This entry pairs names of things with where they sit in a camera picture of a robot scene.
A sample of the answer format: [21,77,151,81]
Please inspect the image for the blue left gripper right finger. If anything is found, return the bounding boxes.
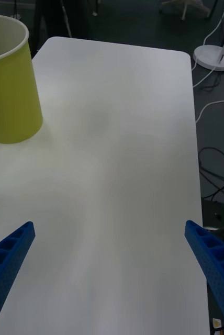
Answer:
[184,220,224,335]

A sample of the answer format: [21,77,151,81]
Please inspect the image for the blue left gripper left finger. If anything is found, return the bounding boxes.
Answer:
[0,221,36,335]

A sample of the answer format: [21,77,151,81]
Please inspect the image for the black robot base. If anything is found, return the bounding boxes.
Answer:
[202,198,224,335]

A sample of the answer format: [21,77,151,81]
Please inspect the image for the yellow-green plastic waste bin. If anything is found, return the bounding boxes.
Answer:
[0,14,43,144]

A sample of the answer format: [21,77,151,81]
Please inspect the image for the white lamp stand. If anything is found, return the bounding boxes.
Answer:
[193,15,224,72]

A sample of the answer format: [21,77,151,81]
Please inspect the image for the white chair base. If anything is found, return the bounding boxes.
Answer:
[160,0,212,21]

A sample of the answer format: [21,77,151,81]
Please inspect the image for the black floor cable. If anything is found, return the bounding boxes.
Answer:
[198,147,224,202]

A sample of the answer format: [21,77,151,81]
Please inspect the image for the white cable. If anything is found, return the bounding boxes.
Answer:
[195,100,224,124]

